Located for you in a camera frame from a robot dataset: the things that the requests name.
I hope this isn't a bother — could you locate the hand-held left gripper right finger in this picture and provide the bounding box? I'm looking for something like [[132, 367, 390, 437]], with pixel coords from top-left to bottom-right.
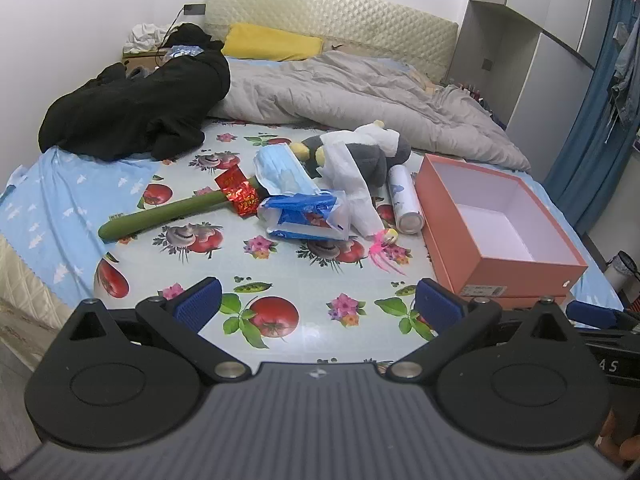
[[387, 278, 576, 383]]

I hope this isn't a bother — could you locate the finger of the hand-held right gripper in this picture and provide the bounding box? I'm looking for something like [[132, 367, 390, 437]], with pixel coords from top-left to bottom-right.
[[566, 301, 640, 332]]

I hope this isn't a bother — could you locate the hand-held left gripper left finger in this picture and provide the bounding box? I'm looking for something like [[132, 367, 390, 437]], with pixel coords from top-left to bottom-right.
[[65, 276, 252, 384]]

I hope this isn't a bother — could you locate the pink cardboard box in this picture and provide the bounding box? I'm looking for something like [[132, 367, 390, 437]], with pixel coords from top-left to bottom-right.
[[414, 154, 590, 311]]

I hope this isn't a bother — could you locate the blue face mask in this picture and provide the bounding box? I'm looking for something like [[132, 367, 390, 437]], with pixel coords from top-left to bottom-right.
[[251, 142, 333, 198]]

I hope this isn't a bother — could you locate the person's right hand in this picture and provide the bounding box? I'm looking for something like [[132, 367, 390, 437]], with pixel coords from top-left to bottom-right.
[[597, 407, 640, 473]]

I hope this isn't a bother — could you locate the white bin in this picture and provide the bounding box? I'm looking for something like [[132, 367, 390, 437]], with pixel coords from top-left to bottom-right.
[[605, 250, 640, 293]]

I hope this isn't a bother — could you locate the pink feather toy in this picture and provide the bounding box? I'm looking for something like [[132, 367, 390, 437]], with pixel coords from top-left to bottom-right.
[[367, 227, 408, 276]]

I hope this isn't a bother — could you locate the green cucumber roll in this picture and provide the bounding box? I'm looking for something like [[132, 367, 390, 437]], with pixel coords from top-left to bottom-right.
[[97, 175, 261, 242]]

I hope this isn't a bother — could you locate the fruit-printed bed sheet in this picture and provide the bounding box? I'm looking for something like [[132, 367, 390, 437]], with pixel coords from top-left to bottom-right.
[[92, 119, 571, 367]]

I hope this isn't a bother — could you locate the white spray can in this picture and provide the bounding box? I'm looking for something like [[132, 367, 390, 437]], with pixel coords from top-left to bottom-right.
[[387, 164, 426, 235]]

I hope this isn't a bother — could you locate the red foil tea packet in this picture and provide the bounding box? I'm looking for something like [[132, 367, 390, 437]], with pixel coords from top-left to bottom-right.
[[214, 169, 261, 218]]

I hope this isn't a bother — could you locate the blue printed plastic bag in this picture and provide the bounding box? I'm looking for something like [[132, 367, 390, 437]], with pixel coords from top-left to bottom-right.
[[257, 190, 351, 241]]

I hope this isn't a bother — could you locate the white plastic bag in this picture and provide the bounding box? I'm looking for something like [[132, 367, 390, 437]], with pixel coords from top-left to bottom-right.
[[319, 131, 387, 238]]

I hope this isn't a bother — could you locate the grey penguin plush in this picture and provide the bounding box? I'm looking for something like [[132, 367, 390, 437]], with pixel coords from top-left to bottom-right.
[[289, 120, 412, 186]]

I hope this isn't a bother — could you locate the blue patterned bed sheet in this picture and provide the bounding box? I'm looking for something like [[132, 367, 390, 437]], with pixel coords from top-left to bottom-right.
[[0, 147, 626, 313]]

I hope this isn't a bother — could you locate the beige quilted mattress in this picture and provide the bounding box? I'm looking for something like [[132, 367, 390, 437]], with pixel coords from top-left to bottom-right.
[[0, 232, 81, 333]]

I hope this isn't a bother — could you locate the blue curtain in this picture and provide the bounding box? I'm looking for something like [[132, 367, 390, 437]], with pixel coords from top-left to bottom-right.
[[542, 0, 640, 236]]

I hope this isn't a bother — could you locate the black clothing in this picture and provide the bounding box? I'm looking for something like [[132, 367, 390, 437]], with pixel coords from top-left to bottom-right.
[[37, 22, 232, 162]]

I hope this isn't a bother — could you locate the grey duvet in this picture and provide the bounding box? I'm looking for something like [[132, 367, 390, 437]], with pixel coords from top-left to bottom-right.
[[207, 50, 532, 173]]

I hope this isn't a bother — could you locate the hanging denim clothing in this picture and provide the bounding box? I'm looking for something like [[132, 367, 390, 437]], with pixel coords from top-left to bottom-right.
[[607, 20, 640, 151]]

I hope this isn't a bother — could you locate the grey wardrobe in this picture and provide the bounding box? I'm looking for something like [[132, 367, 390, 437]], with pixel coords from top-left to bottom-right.
[[447, 0, 621, 133]]

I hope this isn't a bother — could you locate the yellow pillow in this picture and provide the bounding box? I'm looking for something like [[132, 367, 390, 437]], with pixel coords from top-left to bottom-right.
[[221, 22, 323, 62]]

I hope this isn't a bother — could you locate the white crumpled cloth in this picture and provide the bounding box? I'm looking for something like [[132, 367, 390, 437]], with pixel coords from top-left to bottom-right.
[[124, 22, 172, 54]]

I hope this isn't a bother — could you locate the beige quilted headboard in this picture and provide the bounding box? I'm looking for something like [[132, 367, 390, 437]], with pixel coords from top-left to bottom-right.
[[204, 0, 460, 83]]

